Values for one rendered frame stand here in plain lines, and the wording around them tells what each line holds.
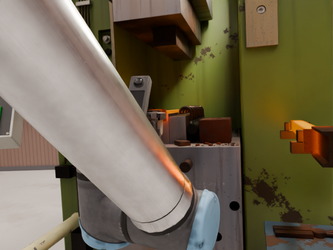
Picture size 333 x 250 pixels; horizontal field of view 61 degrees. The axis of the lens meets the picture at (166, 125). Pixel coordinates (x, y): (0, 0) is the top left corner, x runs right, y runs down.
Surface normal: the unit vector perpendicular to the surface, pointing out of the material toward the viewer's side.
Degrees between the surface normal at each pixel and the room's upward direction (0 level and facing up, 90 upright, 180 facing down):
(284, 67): 90
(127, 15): 90
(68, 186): 90
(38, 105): 130
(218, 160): 90
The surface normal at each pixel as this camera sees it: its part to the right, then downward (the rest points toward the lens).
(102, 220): -0.51, 0.14
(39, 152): -0.07, 0.07
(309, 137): -0.32, 0.07
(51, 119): 0.04, 0.69
